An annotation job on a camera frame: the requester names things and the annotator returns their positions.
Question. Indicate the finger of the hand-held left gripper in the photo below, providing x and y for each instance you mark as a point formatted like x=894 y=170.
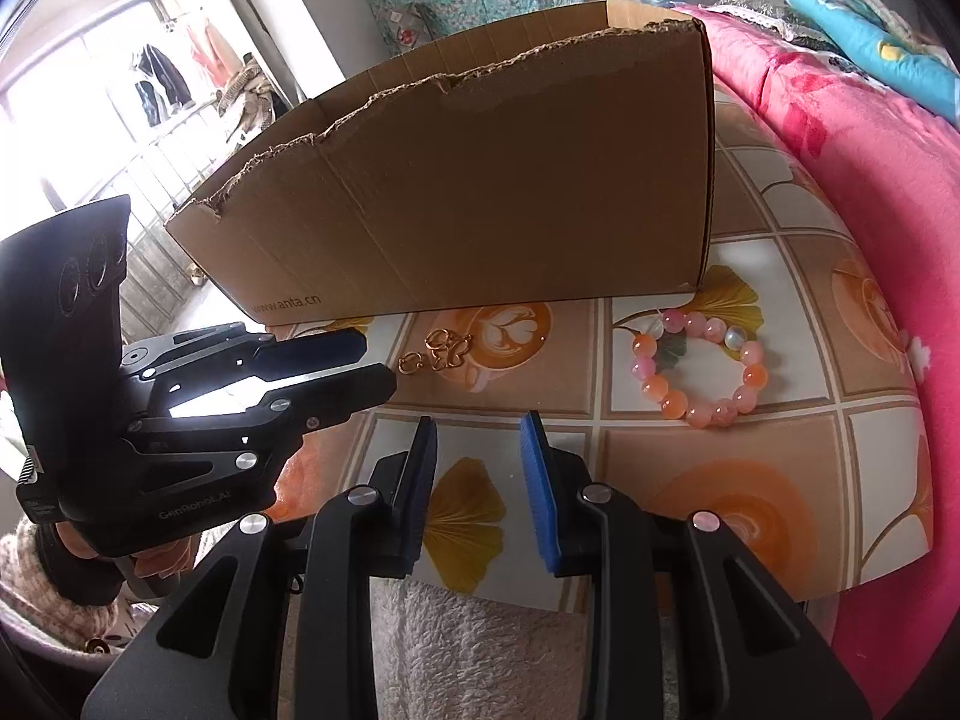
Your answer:
x=345 y=397
x=322 y=351

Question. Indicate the pink floral blanket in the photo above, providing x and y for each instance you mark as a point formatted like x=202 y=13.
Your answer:
x=862 y=202

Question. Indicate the pink hanging garment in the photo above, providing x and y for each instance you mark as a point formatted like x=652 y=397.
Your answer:
x=210 y=49

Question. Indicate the brown cardboard box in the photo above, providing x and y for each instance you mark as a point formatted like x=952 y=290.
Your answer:
x=487 y=202

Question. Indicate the pile of clothes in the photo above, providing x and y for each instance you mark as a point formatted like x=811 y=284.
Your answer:
x=255 y=97

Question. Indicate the blue patterned pillow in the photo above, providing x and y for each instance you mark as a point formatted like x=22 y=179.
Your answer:
x=862 y=37

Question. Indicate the grey lace blanket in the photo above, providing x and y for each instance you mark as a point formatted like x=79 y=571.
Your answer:
x=765 y=22

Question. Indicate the patterned tablecloth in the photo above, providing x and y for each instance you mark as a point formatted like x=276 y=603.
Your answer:
x=750 y=510

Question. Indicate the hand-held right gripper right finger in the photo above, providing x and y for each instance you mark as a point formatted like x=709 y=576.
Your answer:
x=540 y=487

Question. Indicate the dark hanging jacket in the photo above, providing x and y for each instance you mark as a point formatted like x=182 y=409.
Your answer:
x=161 y=82

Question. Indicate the metal balcony railing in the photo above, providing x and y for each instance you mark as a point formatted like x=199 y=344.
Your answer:
x=150 y=240

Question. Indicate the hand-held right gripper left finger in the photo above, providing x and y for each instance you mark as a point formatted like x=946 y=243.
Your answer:
x=416 y=495

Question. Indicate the person's left forearm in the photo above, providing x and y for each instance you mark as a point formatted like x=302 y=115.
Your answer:
x=45 y=615

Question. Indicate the patterned cushion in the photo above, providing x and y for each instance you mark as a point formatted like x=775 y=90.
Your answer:
x=405 y=30

